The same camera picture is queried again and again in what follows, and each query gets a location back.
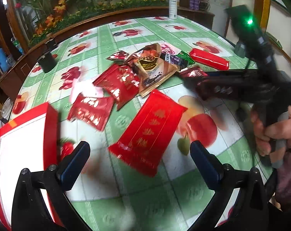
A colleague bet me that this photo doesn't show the brown gold snack bag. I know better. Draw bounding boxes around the brown gold snack bag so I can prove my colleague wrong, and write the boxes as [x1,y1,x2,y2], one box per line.
[124,43,179,98]

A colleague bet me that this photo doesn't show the white spray bottle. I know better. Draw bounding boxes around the white spray bottle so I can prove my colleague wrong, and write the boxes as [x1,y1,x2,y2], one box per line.
[168,0,177,20]

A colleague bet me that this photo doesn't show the green snack packet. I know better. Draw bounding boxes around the green snack packet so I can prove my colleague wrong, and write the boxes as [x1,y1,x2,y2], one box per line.
[177,51,195,65]

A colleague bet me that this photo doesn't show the black snack packet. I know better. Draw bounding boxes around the black snack packet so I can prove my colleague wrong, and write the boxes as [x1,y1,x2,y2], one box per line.
[160,53,188,70]

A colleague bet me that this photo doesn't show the glossy red snack bar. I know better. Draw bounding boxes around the glossy red snack bar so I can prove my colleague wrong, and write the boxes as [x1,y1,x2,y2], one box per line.
[189,48,230,71]

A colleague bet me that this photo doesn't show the blue thermos jug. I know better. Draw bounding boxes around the blue thermos jug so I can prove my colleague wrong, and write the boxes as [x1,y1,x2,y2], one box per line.
[0,47,9,72]

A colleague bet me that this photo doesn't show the flower planter display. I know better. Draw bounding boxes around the flower planter display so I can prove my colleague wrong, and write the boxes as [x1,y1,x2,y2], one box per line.
[13,0,167,46]

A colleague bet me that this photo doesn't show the small dark red packet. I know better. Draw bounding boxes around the small dark red packet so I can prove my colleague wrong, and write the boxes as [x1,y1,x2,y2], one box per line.
[179,65,208,77]

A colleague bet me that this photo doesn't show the red white tray box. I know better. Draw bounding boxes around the red white tray box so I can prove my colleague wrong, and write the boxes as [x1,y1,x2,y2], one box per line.
[0,102,58,229]

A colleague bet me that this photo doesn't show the purple bottles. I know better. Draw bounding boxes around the purple bottles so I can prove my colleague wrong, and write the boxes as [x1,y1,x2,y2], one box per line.
[189,0,200,10]

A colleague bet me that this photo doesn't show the red white-print snack packet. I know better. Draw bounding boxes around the red white-print snack packet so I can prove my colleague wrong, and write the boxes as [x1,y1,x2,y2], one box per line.
[93,64,140,110]

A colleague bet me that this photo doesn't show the long red snack packet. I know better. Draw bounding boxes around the long red snack packet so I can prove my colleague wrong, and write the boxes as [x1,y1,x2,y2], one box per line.
[108,90,187,177]

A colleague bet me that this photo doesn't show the person's right hand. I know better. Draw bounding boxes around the person's right hand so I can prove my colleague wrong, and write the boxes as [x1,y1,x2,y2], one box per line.
[251,106,291,157]

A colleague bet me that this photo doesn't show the dark red patterned candy packet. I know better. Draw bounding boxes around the dark red patterned candy packet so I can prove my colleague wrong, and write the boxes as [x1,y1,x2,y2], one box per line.
[107,51,129,62]

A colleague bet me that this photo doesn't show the black cup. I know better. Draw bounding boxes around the black cup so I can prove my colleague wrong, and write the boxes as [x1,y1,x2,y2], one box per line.
[37,52,57,73]

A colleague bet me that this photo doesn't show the red flower snack packet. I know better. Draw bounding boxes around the red flower snack packet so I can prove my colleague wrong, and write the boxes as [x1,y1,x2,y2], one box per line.
[67,93,114,131]

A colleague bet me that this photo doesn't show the pink bear snack packet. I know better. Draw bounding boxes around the pink bear snack packet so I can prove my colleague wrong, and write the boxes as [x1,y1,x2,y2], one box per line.
[160,42,181,55]

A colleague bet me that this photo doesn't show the pink white snack packet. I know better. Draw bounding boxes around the pink white snack packet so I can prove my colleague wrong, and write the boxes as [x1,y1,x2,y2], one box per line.
[69,79,104,104]

